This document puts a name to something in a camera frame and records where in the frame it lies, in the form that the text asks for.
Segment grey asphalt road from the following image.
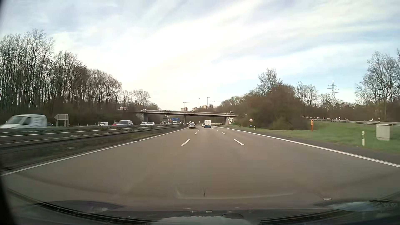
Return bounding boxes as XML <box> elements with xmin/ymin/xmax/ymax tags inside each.
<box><xmin>0</xmin><ymin>125</ymin><xmax>400</xmax><ymax>216</ymax></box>

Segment concrete road bridge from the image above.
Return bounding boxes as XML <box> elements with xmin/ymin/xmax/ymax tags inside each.
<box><xmin>135</xmin><ymin>109</ymin><xmax>240</xmax><ymax>125</ymax></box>

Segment road markings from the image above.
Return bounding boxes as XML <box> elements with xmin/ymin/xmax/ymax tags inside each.
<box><xmin>0</xmin><ymin>126</ymin><xmax>400</xmax><ymax>177</ymax></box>

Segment queue of cars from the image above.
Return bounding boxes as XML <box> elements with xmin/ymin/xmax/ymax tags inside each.
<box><xmin>140</xmin><ymin>121</ymin><xmax>179</xmax><ymax>126</ymax></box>

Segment wood of bare trees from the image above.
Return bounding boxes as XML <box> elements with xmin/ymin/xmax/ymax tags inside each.
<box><xmin>219</xmin><ymin>48</ymin><xmax>400</xmax><ymax>130</ymax></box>

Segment grey street cabinet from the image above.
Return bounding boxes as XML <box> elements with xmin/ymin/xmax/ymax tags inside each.
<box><xmin>376</xmin><ymin>124</ymin><xmax>390</xmax><ymax>141</ymax></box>

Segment car's own bonnet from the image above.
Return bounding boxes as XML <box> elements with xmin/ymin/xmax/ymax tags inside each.
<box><xmin>6</xmin><ymin>187</ymin><xmax>400</xmax><ymax>225</ymax></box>

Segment electricity pylon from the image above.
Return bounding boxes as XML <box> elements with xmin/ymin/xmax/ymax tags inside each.
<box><xmin>327</xmin><ymin>80</ymin><xmax>340</xmax><ymax>107</ymax></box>

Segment metal guard rail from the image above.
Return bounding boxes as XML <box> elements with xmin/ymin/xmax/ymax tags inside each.
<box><xmin>301</xmin><ymin>116</ymin><xmax>400</xmax><ymax>126</ymax></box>
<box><xmin>0</xmin><ymin>124</ymin><xmax>188</xmax><ymax>150</ymax></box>

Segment back of road sign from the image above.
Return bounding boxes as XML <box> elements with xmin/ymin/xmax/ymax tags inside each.
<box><xmin>54</xmin><ymin>114</ymin><xmax>69</xmax><ymax>127</ymax></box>

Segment row of bare trees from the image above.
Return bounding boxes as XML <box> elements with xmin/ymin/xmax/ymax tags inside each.
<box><xmin>0</xmin><ymin>29</ymin><xmax>160</xmax><ymax>126</ymax></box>

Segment construction cranes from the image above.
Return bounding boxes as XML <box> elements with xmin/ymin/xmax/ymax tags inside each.
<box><xmin>183</xmin><ymin>96</ymin><xmax>221</xmax><ymax>110</ymax></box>

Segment grass verge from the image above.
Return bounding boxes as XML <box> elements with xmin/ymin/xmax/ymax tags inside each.
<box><xmin>219</xmin><ymin>121</ymin><xmax>400</xmax><ymax>154</ymax></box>

